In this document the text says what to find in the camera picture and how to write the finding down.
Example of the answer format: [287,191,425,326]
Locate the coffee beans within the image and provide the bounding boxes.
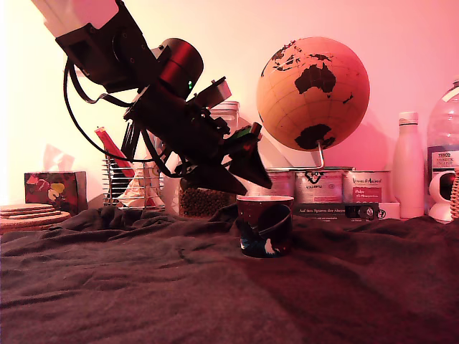
[178,188,238,218]

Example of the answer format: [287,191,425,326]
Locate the dark space print coffee cup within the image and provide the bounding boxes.
[235,195,295,259]

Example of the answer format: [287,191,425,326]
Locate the silver tin with pale label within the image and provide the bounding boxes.
[264,171,296,199]

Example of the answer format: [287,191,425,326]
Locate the clear jar with white lid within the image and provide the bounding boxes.
[163,101,240,219]

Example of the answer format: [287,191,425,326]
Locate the pale paper sleeve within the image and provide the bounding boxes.
[142,132,161,209]

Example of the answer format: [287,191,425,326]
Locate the silver tin with black logo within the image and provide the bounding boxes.
[293,170,345,206]

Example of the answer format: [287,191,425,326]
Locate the black stick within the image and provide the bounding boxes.
[120,125,131,154]
[126,123,139,159]

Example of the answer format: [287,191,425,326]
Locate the crumpled white paper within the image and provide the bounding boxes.
[118,167,165,209]

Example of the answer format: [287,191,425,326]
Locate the flat black printed box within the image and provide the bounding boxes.
[293,202,380,224]

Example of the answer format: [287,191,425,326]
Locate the cork globe on metal stand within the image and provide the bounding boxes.
[255,37,371,173]

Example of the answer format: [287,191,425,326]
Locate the red paper chopstick sleeve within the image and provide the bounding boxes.
[93,125,136,179]

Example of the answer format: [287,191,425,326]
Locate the dark brown cloth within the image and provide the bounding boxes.
[0,206,459,344]

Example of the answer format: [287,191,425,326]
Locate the silver tin with red label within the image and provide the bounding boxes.
[341,170,392,206]

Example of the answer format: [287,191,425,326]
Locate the small white box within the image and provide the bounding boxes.
[377,201,401,221]

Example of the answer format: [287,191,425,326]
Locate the white tissue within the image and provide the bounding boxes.
[43,143,76,173]

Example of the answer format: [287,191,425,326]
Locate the white insulated bottle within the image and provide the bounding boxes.
[392,112,426,221]

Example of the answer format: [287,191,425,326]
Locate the floral print tissue box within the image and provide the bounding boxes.
[24,171,88,216]

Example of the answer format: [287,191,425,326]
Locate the small cork coaster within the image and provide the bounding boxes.
[0,207,56,215]
[0,203,52,211]
[6,211,62,219]

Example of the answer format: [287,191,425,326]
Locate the large round cork trivet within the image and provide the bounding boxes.
[0,211,72,236]

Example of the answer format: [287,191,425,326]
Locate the large clear water bottle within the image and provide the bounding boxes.
[425,79,459,216]

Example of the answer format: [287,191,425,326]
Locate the short black cable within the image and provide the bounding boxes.
[141,128,195,179]

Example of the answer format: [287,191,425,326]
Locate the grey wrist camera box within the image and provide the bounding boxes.
[191,75,234,119]

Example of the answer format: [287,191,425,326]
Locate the chrome wire utensil rack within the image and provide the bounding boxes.
[101,156,166,213]

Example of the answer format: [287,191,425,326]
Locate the flat black ribbon cable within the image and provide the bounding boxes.
[67,64,136,109]

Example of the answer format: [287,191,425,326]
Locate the thin black looping cable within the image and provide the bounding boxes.
[62,57,169,164]

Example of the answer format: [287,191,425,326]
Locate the small white round camera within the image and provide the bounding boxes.
[427,171,458,225]

